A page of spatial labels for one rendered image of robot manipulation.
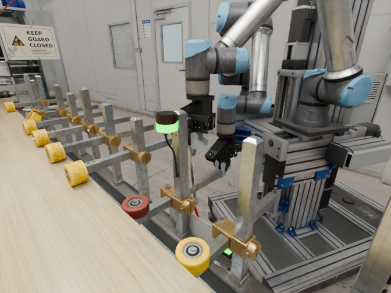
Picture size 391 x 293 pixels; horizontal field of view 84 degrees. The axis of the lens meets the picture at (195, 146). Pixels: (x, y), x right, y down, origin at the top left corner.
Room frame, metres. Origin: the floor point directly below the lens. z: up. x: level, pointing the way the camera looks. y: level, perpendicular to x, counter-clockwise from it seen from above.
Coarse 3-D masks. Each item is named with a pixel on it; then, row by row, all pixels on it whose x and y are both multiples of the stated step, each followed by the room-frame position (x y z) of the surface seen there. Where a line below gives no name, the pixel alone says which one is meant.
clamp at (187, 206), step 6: (162, 192) 0.66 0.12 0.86; (168, 192) 0.65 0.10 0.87; (174, 192) 0.65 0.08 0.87; (174, 198) 0.62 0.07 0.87; (186, 198) 0.61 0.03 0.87; (174, 204) 0.62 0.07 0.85; (180, 204) 0.59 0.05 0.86; (186, 204) 0.59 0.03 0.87; (192, 204) 0.60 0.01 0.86; (180, 210) 0.58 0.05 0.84; (186, 210) 0.58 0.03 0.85; (192, 210) 0.60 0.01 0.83
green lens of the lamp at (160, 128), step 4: (156, 124) 0.58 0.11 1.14; (172, 124) 0.57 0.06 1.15; (176, 124) 0.58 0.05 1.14; (160, 128) 0.57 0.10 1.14; (164, 128) 0.56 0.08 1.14; (168, 128) 0.56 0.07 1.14; (172, 128) 0.57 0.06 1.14; (176, 128) 0.58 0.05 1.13; (160, 132) 0.57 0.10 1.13; (164, 132) 0.56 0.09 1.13; (168, 132) 0.56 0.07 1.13; (172, 132) 0.57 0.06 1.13
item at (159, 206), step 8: (208, 176) 0.78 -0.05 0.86; (216, 176) 0.80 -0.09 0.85; (200, 184) 0.73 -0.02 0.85; (192, 192) 0.70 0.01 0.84; (160, 200) 0.62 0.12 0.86; (168, 200) 0.62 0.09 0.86; (152, 208) 0.58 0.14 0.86; (160, 208) 0.59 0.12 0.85; (144, 216) 0.55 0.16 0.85; (152, 216) 0.57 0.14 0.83
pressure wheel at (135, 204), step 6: (126, 198) 0.57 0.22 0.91; (132, 198) 0.57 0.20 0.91; (138, 198) 0.57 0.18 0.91; (144, 198) 0.56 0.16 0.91; (126, 204) 0.54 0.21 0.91; (132, 204) 0.54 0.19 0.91; (138, 204) 0.54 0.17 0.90; (144, 204) 0.54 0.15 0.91; (126, 210) 0.51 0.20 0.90; (132, 210) 0.51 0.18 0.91; (138, 210) 0.51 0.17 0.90; (144, 210) 0.52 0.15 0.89; (132, 216) 0.51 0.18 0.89; (138, 216) 0.51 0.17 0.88
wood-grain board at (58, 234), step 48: (0, 144) 1.03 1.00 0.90; (0, 192) 0.61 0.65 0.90; (48, 192) 0.61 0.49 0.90; (96, 192) 0.61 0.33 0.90; (0, 240) 0.40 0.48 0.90; (48, 240) 0.40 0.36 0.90; (96, 240) 0.40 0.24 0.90; (144, 240) 0.40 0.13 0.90; (0, 288) 0.28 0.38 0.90; (48, 288) 0.28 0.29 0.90; (96, 288) 0.28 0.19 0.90; (144, 288) 0.28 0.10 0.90; (192, 288) 0.28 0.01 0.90
